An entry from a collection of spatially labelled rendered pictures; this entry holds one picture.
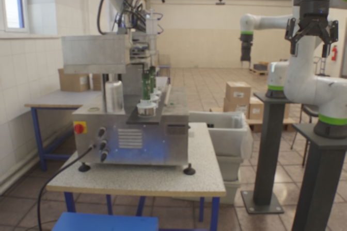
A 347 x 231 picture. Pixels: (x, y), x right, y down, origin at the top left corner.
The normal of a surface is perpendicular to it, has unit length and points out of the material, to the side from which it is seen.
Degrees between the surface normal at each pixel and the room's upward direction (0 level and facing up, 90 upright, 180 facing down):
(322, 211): 90
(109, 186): 0
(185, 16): 90
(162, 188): 0
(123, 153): 90
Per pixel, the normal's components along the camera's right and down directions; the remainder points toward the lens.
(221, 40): -0.03, 0.25
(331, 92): -0.53, 0.18
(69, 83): -0.30, 0.24
